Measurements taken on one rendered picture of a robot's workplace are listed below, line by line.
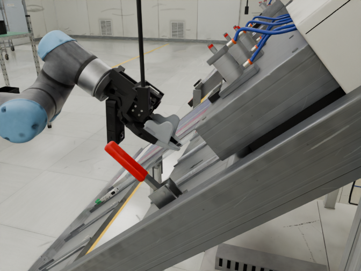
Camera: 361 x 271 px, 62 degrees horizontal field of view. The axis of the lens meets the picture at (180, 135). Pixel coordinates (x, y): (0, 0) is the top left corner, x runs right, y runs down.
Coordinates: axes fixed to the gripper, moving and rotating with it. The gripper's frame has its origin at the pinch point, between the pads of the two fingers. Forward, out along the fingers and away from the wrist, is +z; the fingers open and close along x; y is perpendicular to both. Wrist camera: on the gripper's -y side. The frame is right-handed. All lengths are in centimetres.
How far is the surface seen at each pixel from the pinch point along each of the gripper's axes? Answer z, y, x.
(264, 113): 4.3, 26.6, -28.0
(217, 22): -99, -109, 849
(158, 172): 2, -38, 39
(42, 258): -8.5, -31.5, -18.8
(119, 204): -2.1, -13.5, -10.2
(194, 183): 4.2, 13.3, -25.5
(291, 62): 3.1, 31.7, -28.0
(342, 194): 99, -27, 113
